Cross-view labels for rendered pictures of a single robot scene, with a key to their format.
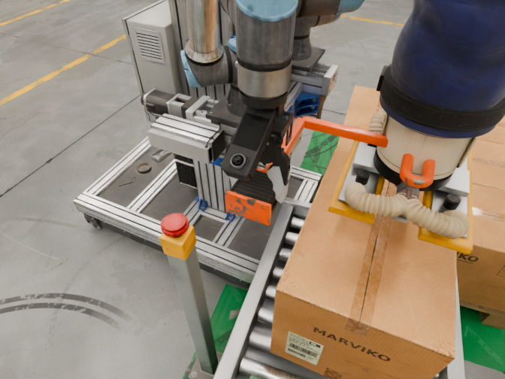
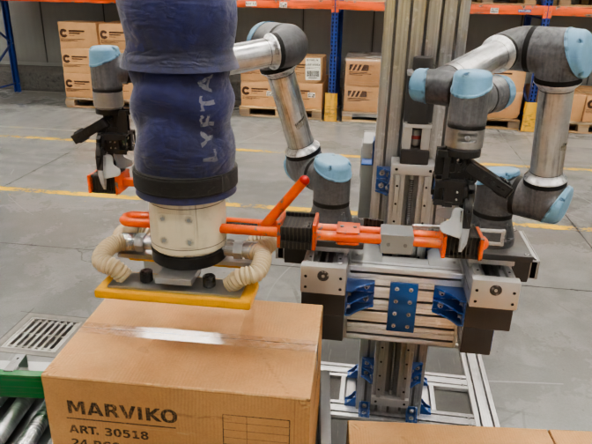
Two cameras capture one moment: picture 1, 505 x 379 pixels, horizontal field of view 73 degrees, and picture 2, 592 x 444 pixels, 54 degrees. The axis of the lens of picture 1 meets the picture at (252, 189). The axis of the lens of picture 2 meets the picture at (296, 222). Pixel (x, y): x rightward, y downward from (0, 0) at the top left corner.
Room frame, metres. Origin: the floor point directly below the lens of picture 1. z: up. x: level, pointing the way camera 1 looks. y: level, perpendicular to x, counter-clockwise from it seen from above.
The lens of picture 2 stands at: (0.47, -1.61, 1.75)
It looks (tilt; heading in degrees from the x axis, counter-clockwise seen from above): 22 degrees down; 72
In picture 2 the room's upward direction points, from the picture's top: 1 degrees clockwise
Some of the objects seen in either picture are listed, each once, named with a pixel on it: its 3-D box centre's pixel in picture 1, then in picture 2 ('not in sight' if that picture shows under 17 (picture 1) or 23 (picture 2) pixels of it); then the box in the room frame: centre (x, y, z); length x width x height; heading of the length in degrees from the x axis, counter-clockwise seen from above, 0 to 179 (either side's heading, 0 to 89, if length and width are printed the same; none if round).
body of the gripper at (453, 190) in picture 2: not in sight; (455, 176); (1.13, -0.60, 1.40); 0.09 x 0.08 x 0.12; 155
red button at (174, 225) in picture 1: (175, 226); not in sight; (0.55, 0.20, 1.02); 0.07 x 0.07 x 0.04
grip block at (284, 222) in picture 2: not in sight; (298, 230); (0.83, -0.47, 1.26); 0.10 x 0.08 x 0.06; 66
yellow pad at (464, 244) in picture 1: (450, 185); (177, 283); (0.57, -0.45, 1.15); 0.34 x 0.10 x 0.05; 156
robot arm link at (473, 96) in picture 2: not in sight; (470, 99); (1.14, -0.60, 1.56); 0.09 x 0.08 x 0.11; 32
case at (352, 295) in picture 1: (363, 265); (200, 401); (0.61, -0.36, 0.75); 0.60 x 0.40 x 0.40; 157
